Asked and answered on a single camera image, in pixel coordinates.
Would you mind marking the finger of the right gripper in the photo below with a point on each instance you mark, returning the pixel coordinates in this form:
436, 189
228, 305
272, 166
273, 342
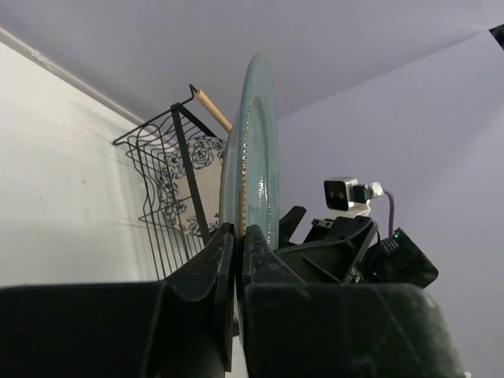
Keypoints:
334, 252
289, 223

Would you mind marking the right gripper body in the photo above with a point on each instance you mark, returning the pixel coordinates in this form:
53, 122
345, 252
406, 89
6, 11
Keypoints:
397, 259

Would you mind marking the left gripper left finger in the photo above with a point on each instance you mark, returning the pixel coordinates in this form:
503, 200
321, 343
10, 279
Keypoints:
181, 326

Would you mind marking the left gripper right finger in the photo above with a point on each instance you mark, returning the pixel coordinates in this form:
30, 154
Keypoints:
290, 328

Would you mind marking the teal plate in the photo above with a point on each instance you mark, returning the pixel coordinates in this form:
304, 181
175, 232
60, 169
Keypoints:
249, 182

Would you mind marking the black wire dish rack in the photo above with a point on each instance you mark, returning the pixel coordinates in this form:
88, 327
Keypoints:
179, 160

